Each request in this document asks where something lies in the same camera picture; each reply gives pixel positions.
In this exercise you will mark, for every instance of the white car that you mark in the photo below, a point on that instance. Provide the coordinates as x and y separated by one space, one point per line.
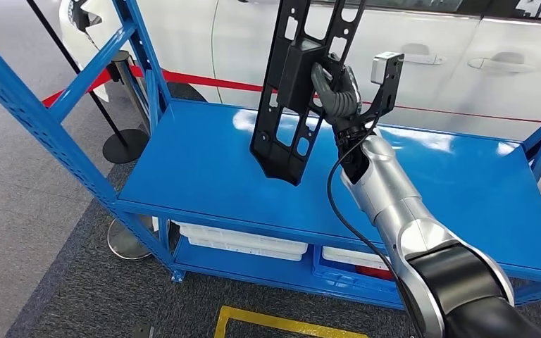
182 37

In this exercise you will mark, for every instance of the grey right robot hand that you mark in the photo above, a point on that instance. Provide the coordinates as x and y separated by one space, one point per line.
319 84

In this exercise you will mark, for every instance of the red item in bin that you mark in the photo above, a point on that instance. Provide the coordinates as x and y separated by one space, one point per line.
375 273

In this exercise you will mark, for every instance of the blue steel shelf rack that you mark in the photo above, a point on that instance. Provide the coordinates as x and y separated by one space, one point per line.
205 168

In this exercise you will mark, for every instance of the red barrier belt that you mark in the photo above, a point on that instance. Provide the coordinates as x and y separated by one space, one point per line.
214 83

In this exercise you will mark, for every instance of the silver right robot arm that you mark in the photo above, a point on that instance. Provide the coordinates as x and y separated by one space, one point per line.
401 210

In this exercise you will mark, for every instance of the yellow floor tape rectangle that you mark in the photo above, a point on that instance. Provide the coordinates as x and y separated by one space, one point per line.
252 322

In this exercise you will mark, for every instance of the black plastic car part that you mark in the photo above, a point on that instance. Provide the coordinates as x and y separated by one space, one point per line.
294 79

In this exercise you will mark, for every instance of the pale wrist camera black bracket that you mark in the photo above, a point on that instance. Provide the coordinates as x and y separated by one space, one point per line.
385 67

